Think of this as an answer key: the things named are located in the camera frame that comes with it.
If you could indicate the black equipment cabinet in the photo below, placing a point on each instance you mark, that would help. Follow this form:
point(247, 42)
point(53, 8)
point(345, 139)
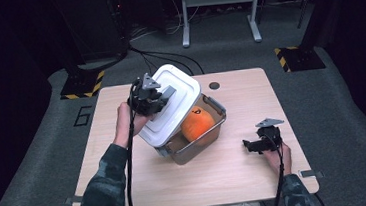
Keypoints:
point(93, 20)

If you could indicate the black yellow striped base plate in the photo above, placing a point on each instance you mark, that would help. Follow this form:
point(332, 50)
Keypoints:
point(82, 86)
point(301, 58)

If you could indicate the orange plush toy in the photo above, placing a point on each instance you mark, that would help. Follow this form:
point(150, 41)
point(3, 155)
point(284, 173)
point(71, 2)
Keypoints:
point(198, 123)

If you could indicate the person's left hand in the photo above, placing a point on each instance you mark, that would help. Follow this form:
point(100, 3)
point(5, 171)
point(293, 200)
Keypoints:
point(126, 124)

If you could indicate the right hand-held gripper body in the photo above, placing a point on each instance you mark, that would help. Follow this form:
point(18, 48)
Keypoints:
point(269, 135)

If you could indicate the white storage box lid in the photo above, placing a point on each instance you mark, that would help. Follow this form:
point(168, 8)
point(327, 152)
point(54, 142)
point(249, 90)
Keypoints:
point(171, 107)

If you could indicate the black stand post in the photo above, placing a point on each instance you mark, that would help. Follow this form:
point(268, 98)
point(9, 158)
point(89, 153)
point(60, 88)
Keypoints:
point(313, 11)

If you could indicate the clear brown storage box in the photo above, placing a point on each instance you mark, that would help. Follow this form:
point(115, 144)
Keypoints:
point(212, 113)

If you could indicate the grey tape strip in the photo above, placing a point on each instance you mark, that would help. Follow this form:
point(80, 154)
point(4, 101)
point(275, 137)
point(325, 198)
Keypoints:
point(74, 200)
point(311, 173)

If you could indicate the person's right hand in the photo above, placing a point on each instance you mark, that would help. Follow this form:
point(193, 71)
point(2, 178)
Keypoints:
point(278, 161)

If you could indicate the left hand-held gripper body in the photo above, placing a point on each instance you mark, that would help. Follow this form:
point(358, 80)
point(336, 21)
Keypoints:
point(145, 96)

